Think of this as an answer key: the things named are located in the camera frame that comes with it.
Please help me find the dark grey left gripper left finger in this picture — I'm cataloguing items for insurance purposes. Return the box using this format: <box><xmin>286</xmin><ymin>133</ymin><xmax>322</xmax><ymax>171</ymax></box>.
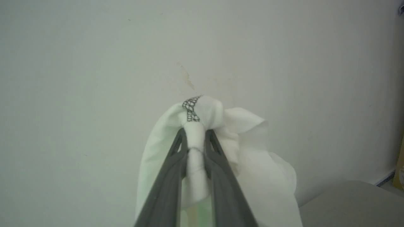
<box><xmin>134</xmin><ymin>128</ymin><xmax>189</xmax><ymax>227</ymax></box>

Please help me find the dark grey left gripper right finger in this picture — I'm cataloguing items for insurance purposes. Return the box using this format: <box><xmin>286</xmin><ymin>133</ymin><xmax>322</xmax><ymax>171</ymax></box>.
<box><xmin>204</xmin><ymin>129</ymin><xmax>258</xmax><ymax>227</ymax></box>

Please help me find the white long-sleeve shirt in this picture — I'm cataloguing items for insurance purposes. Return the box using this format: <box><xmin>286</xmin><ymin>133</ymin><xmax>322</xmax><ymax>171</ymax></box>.
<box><xmin>135</xmin><ymin>95</ymin><xmax>303</xmax><ymax>227</ymax></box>

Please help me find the grey fabric sofa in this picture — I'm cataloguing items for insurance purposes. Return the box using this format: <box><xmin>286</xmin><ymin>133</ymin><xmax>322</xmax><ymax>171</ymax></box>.
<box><xmin>298</xmin><ymin>180</ymin><xmax>404</xmax><ymax>227</ymax></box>

